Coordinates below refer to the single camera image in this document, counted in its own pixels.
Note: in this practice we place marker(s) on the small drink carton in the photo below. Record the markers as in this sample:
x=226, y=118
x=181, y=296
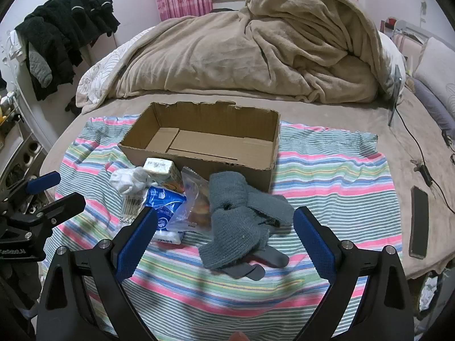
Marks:
x=161, y=168

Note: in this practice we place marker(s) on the grey garment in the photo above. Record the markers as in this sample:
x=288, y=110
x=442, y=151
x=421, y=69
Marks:
x=39, y=67

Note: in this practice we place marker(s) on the white floral pillow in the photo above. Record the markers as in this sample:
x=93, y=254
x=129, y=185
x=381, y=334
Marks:
x=439, y=67

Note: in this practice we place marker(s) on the person's right hand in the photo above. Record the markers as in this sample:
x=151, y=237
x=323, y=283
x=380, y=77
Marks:
x=239, y=336

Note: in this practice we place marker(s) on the white plastic bag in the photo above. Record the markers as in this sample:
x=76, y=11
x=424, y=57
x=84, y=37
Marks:
x=128, y=181

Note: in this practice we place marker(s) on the black smartphone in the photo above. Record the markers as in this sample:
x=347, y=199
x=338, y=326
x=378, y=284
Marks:
x=419, y=220

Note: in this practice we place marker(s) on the brown bed sheet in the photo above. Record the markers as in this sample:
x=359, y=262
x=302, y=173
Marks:
x=355, y=120

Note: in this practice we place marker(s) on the cotton swabs pack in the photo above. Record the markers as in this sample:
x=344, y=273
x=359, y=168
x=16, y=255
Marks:
x=133, y=204

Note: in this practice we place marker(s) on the grey headboard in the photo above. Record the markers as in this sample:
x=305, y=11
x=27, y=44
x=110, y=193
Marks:
x=419, y=30

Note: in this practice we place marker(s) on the waste bin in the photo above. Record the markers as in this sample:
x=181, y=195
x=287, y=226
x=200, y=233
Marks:
x=432, y=294

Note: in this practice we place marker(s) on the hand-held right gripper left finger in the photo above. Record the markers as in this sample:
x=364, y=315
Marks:
x=137, y=247

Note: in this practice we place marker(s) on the propped dark tablet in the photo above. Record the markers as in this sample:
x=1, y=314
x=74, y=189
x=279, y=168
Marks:
x=395, y=92

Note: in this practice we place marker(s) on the grey knitted glove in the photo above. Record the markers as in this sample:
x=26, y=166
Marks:
x=227, y=188
x=231, y=239

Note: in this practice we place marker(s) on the striped cloth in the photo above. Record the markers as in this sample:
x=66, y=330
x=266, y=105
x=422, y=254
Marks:
x=320, y=174

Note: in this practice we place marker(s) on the brown cardboard box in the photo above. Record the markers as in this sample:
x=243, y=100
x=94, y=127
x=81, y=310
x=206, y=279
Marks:
x=199, y=142

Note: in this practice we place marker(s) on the blue tissue pack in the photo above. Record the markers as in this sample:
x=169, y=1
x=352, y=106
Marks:
x=163, y=206

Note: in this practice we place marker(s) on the beige fleece blanket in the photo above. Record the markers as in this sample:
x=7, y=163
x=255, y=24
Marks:
x=231, y=53

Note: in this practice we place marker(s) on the clear snack bag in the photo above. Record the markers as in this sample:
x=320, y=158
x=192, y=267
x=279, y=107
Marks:
x=197, y=206

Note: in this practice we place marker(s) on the black power adapter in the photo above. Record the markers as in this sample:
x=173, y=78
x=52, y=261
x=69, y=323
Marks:
x=423, y=174

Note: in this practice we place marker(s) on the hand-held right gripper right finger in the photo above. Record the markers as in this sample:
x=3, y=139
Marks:
x=316, y=247

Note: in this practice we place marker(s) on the black clothes pile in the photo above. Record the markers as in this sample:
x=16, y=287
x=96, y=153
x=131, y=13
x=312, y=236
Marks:
x=67, y=17

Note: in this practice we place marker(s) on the purple pillow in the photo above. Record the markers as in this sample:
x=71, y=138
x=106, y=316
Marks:
x=432, y=106

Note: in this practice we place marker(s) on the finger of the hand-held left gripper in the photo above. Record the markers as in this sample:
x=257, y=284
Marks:
x=65, y=204
x=42, y=183

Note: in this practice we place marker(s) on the white floral quilt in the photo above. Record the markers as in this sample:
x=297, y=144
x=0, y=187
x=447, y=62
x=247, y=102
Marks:
x=103, y=74

